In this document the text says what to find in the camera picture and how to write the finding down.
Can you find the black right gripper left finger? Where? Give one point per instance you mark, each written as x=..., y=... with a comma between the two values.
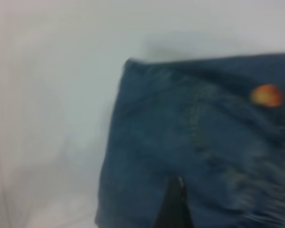
x=168, y=209

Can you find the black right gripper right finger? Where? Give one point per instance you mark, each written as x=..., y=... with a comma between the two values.
x=183, y=213

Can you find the blue denim jeans with print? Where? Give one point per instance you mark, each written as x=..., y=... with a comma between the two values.
x=204, y=142

